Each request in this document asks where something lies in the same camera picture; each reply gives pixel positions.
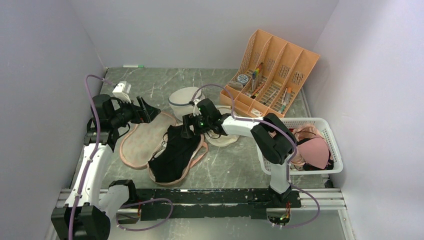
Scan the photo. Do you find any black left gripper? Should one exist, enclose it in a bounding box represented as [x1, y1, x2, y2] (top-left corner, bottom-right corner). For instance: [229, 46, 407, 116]
[110, 96, 161, 128]

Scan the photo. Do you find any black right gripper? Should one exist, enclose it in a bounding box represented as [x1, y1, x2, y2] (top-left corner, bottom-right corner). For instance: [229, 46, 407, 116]
[181, 111, 212, 139]

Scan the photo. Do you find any tulip print mesh laundry bag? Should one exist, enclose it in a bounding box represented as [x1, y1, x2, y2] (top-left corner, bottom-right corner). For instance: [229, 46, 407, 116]
[119, 113, 209, 187]

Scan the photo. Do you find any black bra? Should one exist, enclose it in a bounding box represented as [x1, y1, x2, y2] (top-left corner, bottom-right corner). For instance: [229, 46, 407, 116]
[148, 125, 203, 184]

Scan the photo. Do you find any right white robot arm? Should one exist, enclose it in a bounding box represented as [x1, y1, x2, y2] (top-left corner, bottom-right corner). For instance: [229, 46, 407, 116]
[181, 98, 298, 207]

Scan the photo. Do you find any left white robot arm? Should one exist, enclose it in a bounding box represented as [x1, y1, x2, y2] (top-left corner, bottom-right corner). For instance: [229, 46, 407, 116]
[51, 94, 161, 240]

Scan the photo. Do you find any white blue-trimmed mesh laundry bag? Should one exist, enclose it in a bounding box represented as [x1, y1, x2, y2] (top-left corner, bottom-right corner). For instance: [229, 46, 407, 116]
[168, 86, 204, 122]

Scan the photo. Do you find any cream embroidered mesh laundry bag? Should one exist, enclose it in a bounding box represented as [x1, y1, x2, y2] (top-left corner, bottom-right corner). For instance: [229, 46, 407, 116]
[205, 105, 240, 147]

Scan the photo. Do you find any pink satin bra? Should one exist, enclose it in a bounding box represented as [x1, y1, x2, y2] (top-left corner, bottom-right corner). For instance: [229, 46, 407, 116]
[291, 124, 323, 167]

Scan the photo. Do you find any dusty pink bra cup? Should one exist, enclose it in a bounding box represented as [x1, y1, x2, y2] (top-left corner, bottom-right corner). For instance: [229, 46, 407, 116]
[297, 136, 331, 170]

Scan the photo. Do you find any white plastic laundry basket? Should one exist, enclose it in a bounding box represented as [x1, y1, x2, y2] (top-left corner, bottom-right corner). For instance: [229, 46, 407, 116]
[255, 117, 344, 176]

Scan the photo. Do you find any green white marker pen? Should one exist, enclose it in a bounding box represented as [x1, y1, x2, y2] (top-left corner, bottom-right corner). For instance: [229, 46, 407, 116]
[122, 64, 145, 69]

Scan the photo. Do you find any blue white round tin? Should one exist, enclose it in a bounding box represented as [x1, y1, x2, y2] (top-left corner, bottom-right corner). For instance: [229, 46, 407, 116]
[236, 74, 250, 86]

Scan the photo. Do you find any multicolour marker pen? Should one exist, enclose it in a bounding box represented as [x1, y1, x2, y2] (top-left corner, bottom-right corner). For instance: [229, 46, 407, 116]
[251, 68, 260, 92]

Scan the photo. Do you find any orange plastic file organizer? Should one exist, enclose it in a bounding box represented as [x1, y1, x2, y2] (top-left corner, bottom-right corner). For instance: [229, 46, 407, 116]
[219, 29, 320, 118]

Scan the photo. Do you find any orange capped pen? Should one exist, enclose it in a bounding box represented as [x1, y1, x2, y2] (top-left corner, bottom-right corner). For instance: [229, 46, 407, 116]
[282, 87, 292, 106]

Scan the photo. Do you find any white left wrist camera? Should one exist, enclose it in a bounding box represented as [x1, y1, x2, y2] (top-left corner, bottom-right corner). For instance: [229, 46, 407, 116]
[112, 81, 132, 103]

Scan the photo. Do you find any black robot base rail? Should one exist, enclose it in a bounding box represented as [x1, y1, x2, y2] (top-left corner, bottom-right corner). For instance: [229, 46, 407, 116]
[118, 188, 302, 221]

